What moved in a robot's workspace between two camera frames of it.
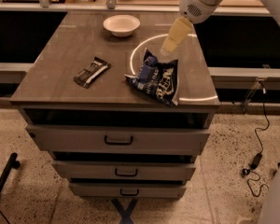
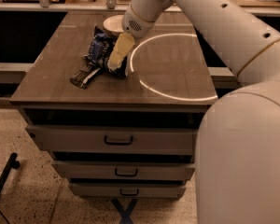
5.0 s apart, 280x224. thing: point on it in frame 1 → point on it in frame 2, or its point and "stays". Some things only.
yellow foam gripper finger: x=178 y=32 → x=124 y=43
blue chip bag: x=158 y=79 → x=100 y=49
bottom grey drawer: x=129 y=189 stays
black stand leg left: x=12 y=163 stays
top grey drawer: x=119 y=139 stays
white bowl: x=121 y=25 stays
